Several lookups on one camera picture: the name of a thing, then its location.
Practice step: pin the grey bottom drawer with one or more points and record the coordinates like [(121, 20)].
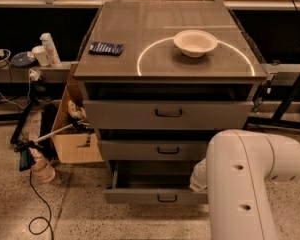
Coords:
[(152, 182)]

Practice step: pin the grey drawer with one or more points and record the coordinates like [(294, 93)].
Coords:
[(152, 182), (153, 150), (167, 115)]

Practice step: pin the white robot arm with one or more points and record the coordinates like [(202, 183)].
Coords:
[(234, 172)]

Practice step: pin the grey drawer cabinet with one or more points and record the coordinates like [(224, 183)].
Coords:
[(152, 68)]

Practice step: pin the grey top drawer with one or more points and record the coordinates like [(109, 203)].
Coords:
[(167, 115)]

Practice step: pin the grey middle drawer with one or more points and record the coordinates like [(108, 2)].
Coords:
[(153, 150)]

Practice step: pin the white grabber stick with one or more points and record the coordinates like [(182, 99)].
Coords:
[(28, 144)]

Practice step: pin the blue snack packet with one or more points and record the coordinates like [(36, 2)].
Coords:
[(104, 48)]

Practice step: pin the white bowl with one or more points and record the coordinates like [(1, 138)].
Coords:
[(195, 43)]

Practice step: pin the cardboard box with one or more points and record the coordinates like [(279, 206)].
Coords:
[(71, 145)]

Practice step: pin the white spray can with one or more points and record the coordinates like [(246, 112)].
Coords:
[(51, 50)]

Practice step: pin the white power adapter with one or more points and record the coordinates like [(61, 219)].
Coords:
[(34, 75)]

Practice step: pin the white paper cup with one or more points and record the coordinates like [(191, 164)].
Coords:
[(40, 54)]

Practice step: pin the black metal stand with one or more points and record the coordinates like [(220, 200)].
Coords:
[(276, 119)]

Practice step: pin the blue plate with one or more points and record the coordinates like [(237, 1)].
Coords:
[(24, 59)]

